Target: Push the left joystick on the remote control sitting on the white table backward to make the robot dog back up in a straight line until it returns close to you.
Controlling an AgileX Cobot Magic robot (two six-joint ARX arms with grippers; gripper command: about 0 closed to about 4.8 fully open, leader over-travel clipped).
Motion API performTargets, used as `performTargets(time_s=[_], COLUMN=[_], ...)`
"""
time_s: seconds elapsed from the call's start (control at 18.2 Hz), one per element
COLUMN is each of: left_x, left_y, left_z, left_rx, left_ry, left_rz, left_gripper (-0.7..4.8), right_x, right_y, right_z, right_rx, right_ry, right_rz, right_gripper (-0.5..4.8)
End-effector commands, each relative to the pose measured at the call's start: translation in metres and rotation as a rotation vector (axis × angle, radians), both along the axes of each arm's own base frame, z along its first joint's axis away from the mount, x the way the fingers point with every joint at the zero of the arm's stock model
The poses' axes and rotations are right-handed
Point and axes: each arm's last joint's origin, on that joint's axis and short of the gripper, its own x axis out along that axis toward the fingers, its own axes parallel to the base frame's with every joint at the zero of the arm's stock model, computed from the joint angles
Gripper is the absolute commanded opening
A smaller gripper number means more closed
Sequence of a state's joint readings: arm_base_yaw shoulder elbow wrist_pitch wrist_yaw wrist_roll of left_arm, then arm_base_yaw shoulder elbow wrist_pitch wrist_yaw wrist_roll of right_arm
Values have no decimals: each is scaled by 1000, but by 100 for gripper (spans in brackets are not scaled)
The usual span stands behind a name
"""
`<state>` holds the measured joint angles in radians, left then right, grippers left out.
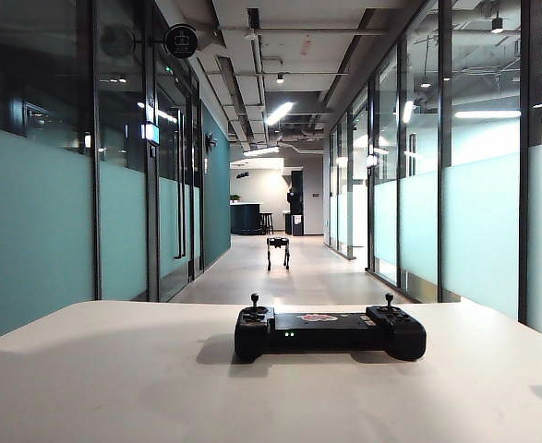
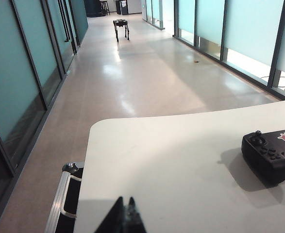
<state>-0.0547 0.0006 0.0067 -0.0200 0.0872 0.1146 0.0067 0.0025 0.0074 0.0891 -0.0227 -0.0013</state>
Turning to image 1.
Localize black dual-joystick remote control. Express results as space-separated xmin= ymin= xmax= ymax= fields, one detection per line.
xmin=233 ymin=292 xmax=428 ymax=365

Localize black quadruped robot dog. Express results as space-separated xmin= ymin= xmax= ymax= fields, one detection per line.
xmin=265 ymin=236 xmax=293 ymax=271

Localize tall black cabinet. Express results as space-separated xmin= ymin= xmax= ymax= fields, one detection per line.
xmin=284 ymin=169 xmax=306 ymax=237

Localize round black hanging sign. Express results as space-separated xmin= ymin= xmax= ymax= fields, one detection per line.
xmin=164 ymin=23 xmax=199 ymax=58

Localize long office ceiling light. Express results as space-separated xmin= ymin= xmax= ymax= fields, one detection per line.
xmin=453 ymin=109 xmax=522 ymax=120

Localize long black door handle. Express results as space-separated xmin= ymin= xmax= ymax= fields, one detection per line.
xmin=174 ymin=107 xmax=187 ymax=260

